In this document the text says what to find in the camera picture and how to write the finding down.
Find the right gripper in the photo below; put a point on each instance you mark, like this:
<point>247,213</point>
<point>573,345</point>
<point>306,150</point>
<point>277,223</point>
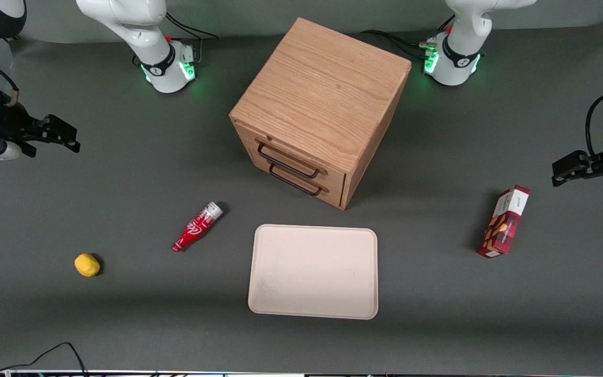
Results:
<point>8,124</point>

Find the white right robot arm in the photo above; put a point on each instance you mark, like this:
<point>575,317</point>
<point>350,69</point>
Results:
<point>149,31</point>

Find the wooden drawer cabinet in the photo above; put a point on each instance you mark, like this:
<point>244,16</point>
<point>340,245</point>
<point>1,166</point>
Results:
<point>327,89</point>

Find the red snack box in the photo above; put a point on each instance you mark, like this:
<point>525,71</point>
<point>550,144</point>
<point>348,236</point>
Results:
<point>505,222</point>

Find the yellow lemon toy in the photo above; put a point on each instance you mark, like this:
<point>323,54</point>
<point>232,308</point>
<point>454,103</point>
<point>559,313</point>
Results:
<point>87,265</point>

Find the red soda bottle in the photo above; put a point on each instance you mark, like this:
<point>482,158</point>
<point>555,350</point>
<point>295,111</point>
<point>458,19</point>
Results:
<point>196,228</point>

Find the beige plastic tray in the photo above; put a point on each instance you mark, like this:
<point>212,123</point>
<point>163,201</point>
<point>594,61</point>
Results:
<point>313,272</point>

